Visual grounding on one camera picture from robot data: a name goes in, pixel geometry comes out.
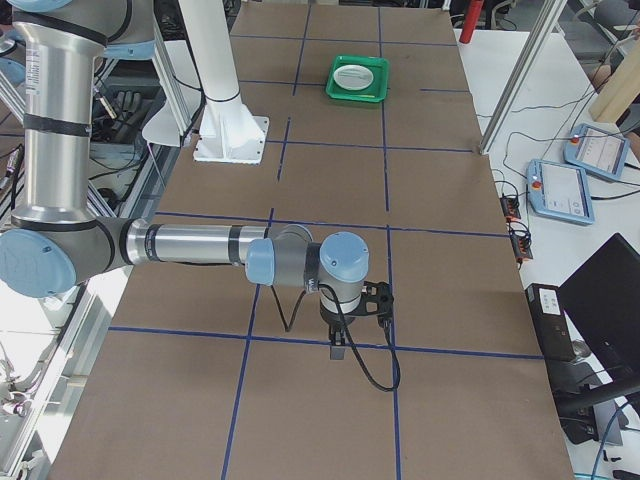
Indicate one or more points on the white paper sheet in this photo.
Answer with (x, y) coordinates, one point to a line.
(162, 128)

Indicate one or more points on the red cylinder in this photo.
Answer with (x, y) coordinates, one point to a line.
(471, 18)

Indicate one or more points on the blue teach pendant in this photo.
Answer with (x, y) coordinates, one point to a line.
(559, 191)
(598, 152)

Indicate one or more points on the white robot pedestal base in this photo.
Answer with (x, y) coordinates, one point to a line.
(229, 132)

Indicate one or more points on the wooden plank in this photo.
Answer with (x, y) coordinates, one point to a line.
(619, 91)

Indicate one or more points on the black computer box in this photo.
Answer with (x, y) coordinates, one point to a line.
(550, 323)

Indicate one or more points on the black monitor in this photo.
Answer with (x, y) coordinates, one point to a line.
(601, 298)

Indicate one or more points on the far blue teach pendant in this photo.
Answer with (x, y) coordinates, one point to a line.
(598, 152)

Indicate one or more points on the white round plate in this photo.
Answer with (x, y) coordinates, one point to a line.
(353, 84)

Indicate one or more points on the aluminium frame post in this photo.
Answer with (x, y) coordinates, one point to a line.
(535, 42)

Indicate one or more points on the near blue teach pendant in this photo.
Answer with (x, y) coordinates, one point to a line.
(559, 191)

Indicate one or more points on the green plastic tray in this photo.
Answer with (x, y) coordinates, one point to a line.
(378, 65)

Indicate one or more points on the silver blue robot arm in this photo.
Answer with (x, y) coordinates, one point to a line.
(55, 242)

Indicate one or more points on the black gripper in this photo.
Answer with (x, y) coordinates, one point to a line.
(333, 318)

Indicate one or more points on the orange black power strip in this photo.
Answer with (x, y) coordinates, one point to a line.
(510, 207)
(521, 242)

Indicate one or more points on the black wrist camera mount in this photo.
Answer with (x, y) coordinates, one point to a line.
(377, 300)

